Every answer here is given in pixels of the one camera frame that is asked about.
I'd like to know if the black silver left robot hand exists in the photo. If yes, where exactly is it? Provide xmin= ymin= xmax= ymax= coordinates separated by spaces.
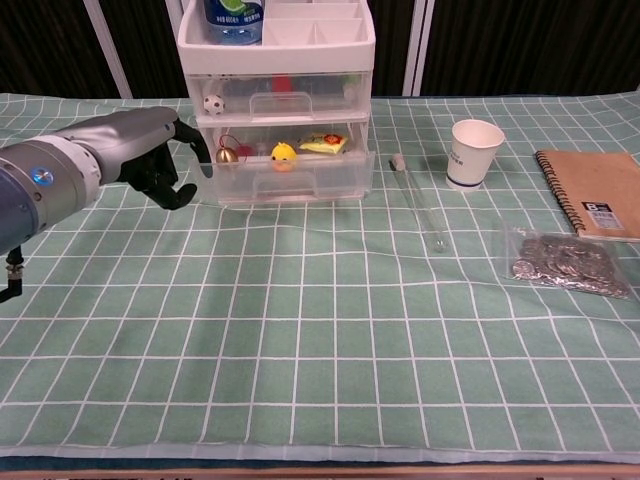
xmin=59 ymin=106 xmax=215 ymax=211

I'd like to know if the yellow rubber duck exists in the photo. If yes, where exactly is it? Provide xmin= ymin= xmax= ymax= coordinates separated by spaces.
xmin=270 ymin=141 xmax=300 ymax=174

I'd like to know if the clear plastic drawer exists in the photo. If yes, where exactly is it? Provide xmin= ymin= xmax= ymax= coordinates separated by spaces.
xmin=194 ymin=119 xmax=377 ymax=204

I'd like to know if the clear drawer with football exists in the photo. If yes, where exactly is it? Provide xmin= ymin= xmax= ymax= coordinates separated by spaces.
xmin=188 ymin=72 xmax=372 ymax=122

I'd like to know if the white plastic drawer organizer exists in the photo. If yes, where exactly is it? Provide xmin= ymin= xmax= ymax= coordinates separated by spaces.
xmin=176 ymin=0 xmax=377 ymax=201

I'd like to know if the small gold bell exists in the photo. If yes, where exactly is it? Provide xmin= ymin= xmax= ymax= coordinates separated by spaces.
xmin=215 ymin=133 xmax=240 ymax=165

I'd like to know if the blue drink bottle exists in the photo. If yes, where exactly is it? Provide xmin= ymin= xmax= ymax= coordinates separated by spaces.
xmin=203 ymin=0 xmax=265 ymax=46

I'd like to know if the yellow snack packet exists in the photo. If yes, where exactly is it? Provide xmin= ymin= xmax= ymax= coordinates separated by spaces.
xmin=298 ymin=131 xmax=349 ymax=155

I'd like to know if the green checked tablecloth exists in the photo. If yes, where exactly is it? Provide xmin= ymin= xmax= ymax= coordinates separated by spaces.
xmin=0 ymin=92 xmax=640 ymax=461

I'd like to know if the glass test tube with cork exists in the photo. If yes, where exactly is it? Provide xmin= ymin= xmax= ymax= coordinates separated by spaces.
xmin=388 ymin=154 xmax=448 ymax=254

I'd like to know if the white paper cup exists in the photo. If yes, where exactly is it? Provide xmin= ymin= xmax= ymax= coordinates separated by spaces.
xmin=445 ymin=119 xmax=506 ymax=193

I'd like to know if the clear bag of coins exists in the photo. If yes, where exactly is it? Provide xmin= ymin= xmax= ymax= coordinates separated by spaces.
xmin=502 ymin=224 xmax=634 ymax=301

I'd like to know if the brown spiral notebook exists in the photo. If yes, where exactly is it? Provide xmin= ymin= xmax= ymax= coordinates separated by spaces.
xmin=534 ymin=149 xmax=640 ymax=244

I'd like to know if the white partition post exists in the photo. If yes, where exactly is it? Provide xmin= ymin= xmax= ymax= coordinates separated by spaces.
xmin=82 ymin=0 xmax=134 ymax=99
xmin=401 ymin=0 xmax=436 ymax=97

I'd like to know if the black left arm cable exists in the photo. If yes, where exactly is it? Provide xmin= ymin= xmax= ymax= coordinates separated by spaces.
xmin=0 ymin=244 xmax=26 ymax=305

